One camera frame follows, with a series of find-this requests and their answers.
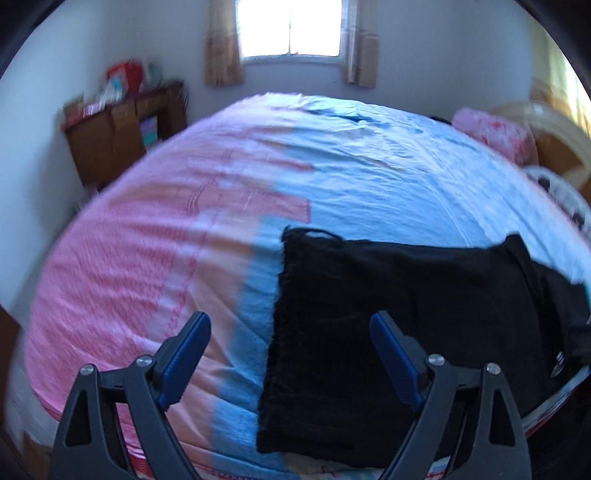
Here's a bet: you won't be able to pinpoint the grey patterned pillow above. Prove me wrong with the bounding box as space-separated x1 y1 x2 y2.
525 165 591 232

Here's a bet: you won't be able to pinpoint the brown cardboard box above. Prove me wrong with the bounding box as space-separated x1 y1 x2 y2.
62 95 87 126

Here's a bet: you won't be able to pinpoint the black pants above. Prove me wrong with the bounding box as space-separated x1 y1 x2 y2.
256 225 591 468

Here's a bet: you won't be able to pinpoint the sliding window with grey frame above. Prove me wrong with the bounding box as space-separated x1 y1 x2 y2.
235 0 345 65

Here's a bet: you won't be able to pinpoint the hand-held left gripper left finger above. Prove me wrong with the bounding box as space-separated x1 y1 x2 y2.
48 311 213 480

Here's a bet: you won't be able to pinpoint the cream and wood bed headboard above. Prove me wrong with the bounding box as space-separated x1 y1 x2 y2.
489 99 591 204

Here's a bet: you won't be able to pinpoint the pink and blue bed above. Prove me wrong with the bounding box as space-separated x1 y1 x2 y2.
23 92 591 480

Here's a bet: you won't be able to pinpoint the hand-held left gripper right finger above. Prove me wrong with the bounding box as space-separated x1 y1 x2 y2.
369 311 527 480

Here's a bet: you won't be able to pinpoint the beige patterned curtain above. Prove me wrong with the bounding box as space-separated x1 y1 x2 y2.
205 0 245 88
342 0 380 89

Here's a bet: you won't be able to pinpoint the wooden desk with drawers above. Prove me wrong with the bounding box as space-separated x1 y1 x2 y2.
62 80 188 191

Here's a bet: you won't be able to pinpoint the yellow sheer curtain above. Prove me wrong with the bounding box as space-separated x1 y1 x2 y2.
531 28 591 118

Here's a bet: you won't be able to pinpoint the red gift bag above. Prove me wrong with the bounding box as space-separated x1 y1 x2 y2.
106 60 142 94

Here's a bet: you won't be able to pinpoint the pink floral folded blanket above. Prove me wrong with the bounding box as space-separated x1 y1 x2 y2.
451 107 539 167

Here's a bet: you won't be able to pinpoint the stack of pastel boxes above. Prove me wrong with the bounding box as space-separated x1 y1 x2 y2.
138 115 160 149

